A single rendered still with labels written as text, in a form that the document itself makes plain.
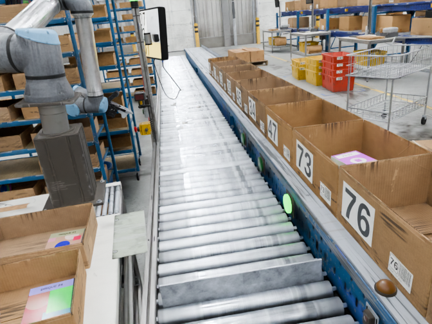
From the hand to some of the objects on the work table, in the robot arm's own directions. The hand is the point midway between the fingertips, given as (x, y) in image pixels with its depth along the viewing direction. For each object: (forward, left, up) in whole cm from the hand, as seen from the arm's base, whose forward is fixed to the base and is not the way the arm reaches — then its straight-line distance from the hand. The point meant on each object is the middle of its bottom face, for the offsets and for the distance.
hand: (131, 112), depth 227 cm
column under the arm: (-25, -70, -22) cm, 78 cm away
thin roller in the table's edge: (-8, -78, -23) cm, 82 cm away
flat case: (-21, -113, -21) cm, 117 cm away
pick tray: (-29, -145, -22) cm, 150 cm away
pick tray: (-30, -114, -22) cm, 120 cm away
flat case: (-19, -143, -21) cm, 146 cm away
